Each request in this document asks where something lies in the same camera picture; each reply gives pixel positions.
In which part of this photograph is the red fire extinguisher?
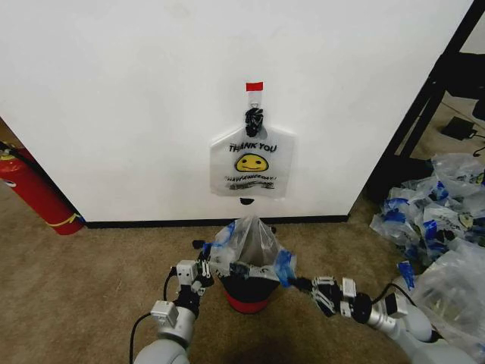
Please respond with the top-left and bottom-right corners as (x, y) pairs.
(0, 140), (85, 237)

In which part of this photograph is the large clear plastic bag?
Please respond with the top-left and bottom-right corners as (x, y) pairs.
(396, 238), (485, 344)

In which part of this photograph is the black baseboard strip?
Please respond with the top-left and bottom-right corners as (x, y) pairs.
(82, 215), (350, 230)

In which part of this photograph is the black metal shelf frame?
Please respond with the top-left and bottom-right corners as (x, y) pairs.
(362, 0), (485, 208)

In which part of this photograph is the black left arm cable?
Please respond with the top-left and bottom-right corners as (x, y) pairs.
(130, 311), (154, 364)

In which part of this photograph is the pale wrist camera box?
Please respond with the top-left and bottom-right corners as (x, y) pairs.
(177, 260), (197, 285)
(340, 278), (358, 301)

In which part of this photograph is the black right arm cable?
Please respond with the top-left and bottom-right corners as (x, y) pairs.
(371, 282), (399, 305)

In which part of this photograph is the clear blue-taped garbage bag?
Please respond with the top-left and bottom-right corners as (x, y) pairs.
(203, 215), (299, 292)

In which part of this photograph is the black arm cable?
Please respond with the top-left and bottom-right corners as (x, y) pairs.
(130, 311), (154, 364)
(371, 282), (399, 305)

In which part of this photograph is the smiley thank you plastic bag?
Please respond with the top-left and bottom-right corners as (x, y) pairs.
(208, 106), (299, 201)

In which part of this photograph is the black power adapter box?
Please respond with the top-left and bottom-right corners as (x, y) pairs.
(440, 116), (479, 140)

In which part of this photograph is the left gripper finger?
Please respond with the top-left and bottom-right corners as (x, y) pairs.
(192, 238), (211, 282)
(191, 275), (214, 297)

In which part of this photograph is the black trash bin red band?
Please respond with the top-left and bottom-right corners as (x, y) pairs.
(217, 271), (278, 315)

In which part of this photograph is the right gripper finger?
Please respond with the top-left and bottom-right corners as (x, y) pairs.
(311, 290), (346, 320)
(288, 275), (343, 295)

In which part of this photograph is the crumpled clear plastic bag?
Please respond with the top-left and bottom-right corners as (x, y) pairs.
(369, 185), (429, 251)
(430, 152), (485, 200)
(416, 196), (485, 262)

